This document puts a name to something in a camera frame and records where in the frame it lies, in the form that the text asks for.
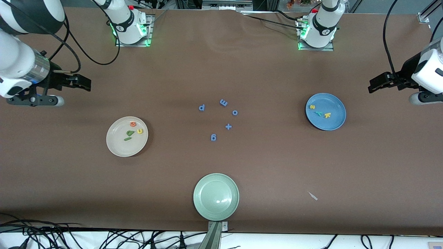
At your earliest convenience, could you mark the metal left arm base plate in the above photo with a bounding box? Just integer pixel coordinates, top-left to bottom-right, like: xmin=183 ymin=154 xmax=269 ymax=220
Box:
xmin=297 ymin=17 xmax=335 ymax=52

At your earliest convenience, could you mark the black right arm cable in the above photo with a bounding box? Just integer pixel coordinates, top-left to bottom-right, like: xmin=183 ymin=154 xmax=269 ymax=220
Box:
xmin=0 ymin=0 xmax=120 ymax=75

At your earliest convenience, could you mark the beige round plate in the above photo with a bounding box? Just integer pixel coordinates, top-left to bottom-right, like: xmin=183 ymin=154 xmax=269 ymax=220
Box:
xmin=106 ymin=116 xmax=148 ymax=157

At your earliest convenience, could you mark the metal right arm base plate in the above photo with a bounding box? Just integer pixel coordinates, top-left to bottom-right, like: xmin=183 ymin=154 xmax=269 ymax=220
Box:
xmin=115 ymin=14 xmax=153 ymax=47

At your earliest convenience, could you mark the blue round plate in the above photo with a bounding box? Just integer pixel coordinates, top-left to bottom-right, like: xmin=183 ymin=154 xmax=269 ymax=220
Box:
xmin=305 ymin=93 xmax=346 ymax=131

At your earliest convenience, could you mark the black base power cable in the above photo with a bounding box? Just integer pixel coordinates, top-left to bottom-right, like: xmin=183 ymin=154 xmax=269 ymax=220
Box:
xmin=242 ymin=14 xmax=305 ymax=31

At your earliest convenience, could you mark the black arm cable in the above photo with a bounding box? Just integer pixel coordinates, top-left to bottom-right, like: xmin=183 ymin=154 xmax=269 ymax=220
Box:
xmin=0 ymin=0 xmax=120 ymax=75
xmin=382 ymin=0 xmax=443 ymax=75

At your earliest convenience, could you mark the grey background equipment box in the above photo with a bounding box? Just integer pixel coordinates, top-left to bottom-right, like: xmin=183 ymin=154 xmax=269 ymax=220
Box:
xmin=202 ymin=0 xmax=253 ymax=10

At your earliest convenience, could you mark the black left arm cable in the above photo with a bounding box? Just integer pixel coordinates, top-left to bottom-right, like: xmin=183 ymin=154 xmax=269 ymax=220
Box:
xmin=382 ymin=0 xmax=443 ymax=75

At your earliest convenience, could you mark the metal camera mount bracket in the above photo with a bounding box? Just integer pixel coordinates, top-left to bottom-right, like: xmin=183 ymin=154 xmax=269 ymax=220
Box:
xmin=198 ymin=221 xmax=229 ymax=249

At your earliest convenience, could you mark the brown table cover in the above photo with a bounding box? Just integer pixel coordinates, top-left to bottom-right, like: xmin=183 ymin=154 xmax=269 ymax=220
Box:
xmin=0 ymin=5 xmax=443 ymax=236

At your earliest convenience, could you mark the green round plate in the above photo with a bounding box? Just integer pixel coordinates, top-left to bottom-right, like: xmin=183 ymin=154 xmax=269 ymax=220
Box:
xmin=193 ymin=173 xmax=240 ymax=221

